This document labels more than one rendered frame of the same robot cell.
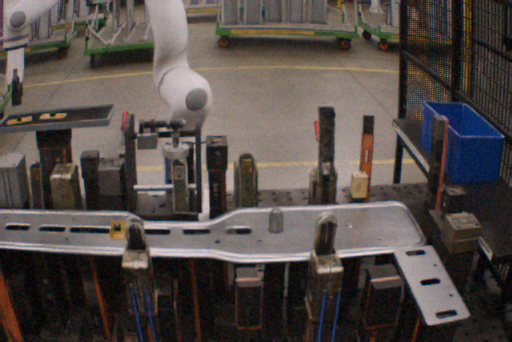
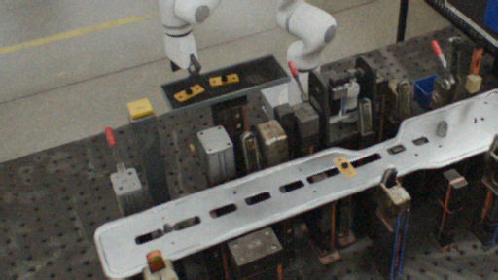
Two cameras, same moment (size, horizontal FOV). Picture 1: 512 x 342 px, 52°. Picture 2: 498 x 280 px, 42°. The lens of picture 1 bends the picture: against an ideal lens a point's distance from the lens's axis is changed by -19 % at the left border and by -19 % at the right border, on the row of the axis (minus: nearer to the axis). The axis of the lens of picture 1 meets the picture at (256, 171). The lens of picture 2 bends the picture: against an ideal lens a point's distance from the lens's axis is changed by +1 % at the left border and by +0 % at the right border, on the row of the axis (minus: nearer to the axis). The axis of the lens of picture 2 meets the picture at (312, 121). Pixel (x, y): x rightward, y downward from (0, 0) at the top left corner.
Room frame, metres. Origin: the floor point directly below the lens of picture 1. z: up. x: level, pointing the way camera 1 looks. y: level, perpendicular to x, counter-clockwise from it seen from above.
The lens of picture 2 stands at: (-0.04, 0.86, 2.31)
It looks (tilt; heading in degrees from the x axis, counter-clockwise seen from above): 41 degrees down; 339
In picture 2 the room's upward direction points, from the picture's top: straight up
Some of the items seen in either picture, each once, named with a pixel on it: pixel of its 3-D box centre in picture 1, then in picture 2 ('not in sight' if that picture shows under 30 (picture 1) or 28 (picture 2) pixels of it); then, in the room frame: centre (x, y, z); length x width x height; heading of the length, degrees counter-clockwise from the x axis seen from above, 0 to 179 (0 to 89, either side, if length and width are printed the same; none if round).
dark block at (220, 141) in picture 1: (217, 221); (373, 124); (1.38, 0.09, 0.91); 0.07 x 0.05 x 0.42; 5
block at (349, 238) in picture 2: (127, 284); (340, 199); (1.16, 0.30, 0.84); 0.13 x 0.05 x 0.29; 5
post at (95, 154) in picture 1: (97, 224); (285, 156); (1.35, 0.41, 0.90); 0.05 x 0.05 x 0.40; 5
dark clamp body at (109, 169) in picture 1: (118, 232); (305, 156); (1.34, 0.35, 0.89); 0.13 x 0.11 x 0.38; 5
